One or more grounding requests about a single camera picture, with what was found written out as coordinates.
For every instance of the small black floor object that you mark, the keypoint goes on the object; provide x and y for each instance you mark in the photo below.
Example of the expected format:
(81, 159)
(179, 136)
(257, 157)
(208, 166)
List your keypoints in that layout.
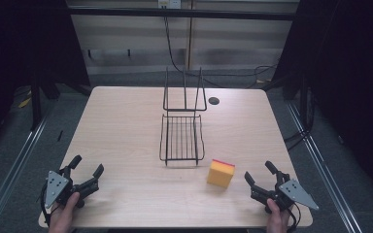
(60, 135)

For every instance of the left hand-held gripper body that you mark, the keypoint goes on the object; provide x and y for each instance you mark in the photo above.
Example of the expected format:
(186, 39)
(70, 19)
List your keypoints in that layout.
(58, 187)

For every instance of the black horizontal frame bar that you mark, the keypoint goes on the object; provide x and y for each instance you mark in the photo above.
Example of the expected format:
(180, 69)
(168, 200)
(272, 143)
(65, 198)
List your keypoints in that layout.
(181, 14)

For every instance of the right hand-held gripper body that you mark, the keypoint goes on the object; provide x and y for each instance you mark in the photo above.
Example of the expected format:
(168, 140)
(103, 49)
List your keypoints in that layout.
(293, 192)

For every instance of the white wall outlet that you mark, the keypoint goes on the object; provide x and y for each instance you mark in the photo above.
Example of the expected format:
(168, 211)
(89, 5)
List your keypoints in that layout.
(169, 3)

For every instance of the yellow floor marker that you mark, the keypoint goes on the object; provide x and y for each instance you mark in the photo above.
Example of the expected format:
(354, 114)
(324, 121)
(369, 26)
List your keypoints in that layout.
(24, 102)

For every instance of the yellow sponge with red layer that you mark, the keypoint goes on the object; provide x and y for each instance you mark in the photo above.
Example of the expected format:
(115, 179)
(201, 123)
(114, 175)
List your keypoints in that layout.
(220, 176)

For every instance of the metal floor rail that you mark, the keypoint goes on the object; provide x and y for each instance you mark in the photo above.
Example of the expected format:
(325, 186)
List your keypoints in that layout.
(11, 174)
(323, 174)

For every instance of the black curtain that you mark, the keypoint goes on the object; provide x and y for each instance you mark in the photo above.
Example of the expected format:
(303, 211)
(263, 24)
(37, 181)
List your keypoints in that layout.
(19, 48)
(349, 71)

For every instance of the person's right hand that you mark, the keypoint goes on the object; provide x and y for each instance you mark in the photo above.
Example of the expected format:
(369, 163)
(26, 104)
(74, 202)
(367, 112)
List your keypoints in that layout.
(277, 220)

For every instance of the black metal stand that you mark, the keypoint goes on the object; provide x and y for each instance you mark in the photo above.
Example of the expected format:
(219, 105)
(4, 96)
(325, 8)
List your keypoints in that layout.
(36, 103)

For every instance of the black table grommet hole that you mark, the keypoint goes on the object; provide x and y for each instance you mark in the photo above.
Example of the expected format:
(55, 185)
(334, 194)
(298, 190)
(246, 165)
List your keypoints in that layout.
(213, 100)

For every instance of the person's left hand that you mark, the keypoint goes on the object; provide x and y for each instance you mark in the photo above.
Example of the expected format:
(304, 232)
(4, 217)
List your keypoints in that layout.
(61, 218)

